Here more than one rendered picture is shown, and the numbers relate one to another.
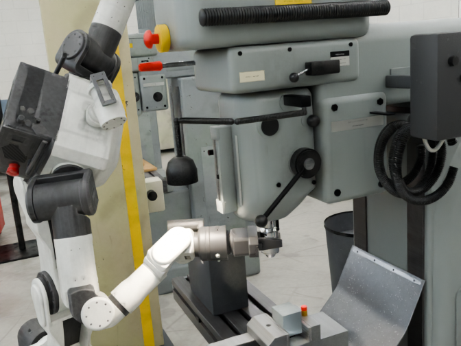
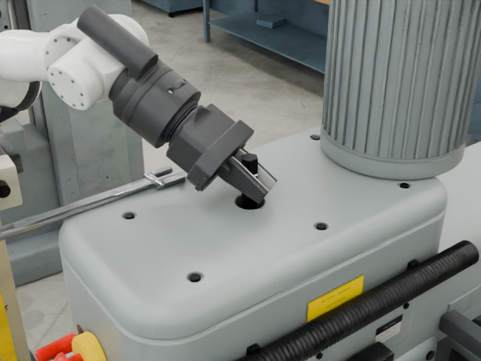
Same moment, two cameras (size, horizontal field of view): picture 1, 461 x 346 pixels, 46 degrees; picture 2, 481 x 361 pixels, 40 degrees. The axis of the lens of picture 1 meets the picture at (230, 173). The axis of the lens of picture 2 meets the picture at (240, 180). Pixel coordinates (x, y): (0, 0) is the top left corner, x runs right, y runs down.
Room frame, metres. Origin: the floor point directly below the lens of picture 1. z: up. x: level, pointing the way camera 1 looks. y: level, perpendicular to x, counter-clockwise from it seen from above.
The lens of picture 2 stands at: (0.64, 0.09, 2.32)
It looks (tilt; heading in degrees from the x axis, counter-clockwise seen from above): 30 degrees down; 346
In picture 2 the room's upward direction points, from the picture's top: straight up
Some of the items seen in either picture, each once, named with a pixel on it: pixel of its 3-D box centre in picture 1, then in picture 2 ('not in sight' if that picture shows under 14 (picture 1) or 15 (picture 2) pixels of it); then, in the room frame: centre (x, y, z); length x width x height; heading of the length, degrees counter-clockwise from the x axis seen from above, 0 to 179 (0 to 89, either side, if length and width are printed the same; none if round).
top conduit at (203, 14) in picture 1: (299, 12); (346, 316); (1.19, -0.17, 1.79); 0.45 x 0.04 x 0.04; 112
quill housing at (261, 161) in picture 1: (265, 152); not in sight; (1.31, -0.09, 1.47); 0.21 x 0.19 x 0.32; 22
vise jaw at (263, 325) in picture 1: (267, 332); not in sight; (1.22, -0.06, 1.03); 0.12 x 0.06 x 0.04; 22
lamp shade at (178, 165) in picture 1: (181, 168); not in sight; (1.20, 0.11, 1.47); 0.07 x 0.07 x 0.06
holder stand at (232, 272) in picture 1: (215, 269); not in sight; (1.63, 0.07, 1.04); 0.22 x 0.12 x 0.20; 22
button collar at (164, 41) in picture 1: (162, 38); (89, 358); (1.22, 0.13, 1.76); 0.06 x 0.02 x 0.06; 22
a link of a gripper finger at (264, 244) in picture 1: (269, 244); not in sight; (1.28, -0.09, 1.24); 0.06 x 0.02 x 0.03; 89
